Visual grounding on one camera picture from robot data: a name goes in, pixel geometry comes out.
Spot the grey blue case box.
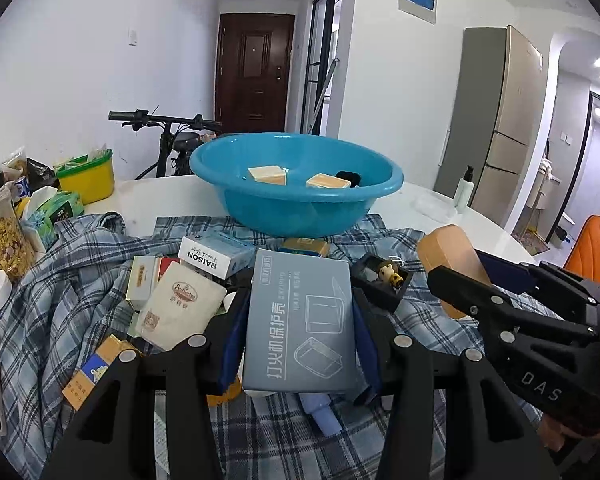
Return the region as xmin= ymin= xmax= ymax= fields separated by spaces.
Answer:
xmin=242 ymin=248 xmax=358 ymax=393

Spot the orange topped white box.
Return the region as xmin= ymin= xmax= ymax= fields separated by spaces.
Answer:
xmin=306 ymin=174 xmax=351 ymax=188

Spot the white red cream box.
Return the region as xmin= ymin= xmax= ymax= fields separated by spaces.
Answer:
xmin=134 ymin=262 xmax=227 ymax=351

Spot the clear plastic lid tray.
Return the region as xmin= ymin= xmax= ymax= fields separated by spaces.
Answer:
xmin=413 ymin=195 xmax=456 ymax=223

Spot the clear jar of nuts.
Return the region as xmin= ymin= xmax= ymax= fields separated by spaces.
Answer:
xmin=0 ymin=185 xmax=35 ymax=283

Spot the blue plaid shirt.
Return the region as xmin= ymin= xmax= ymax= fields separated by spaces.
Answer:
xmin=0 ymin=212 xmax=483 ymax=479

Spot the green tissue pack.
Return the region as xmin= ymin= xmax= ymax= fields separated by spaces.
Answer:
xmin=20 ymin=188 xmax=84 ymax=254

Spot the yellow green-rimmed container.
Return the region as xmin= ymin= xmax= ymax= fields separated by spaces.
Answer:
xmin=54 ymin=146 xmax=114 ymax=205

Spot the grey beige refrigerator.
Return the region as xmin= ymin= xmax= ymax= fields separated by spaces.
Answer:
xmin=434 ymin=25 xmax=545 ymax=226

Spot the gold blue box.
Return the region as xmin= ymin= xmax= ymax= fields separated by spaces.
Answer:
xmin=279 ymin=237 xmax=329 ymax=257

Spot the orange chair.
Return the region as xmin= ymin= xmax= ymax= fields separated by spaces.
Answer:
xmin=564 ymin=214 xmax=600 ymax=284

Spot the white pump lotion bottle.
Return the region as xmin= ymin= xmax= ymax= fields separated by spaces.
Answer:
xmin=453 ymin=165 xmax=475 ymax=214

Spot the black bicycle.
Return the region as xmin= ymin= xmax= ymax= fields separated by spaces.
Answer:
xmin=108 ymin=110 xmax=223 ymax=180

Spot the cream printed box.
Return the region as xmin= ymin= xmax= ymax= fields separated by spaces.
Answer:
xmin=248 ymin=165 xmax=287 ymax=185

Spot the black scrunchie pink bow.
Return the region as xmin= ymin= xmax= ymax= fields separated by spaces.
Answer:
xmin=336 ymin=171 xmax=361 ymax=188

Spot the blue plastic basin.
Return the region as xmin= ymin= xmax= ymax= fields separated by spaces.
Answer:
xmin=189 ymin=133 xmax=404 ymax=237

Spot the dark brown door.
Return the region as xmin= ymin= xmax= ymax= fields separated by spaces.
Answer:
xmin=214 ymin=13 xmax=294 ymax=133

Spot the black frame with doll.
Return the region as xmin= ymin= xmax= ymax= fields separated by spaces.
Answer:
xmin=351 ymin=252 xmax=413 ymax=313

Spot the white blue raison box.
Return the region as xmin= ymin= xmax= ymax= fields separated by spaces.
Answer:
xmin=178 ymin=232 xmax=257 ymax=280

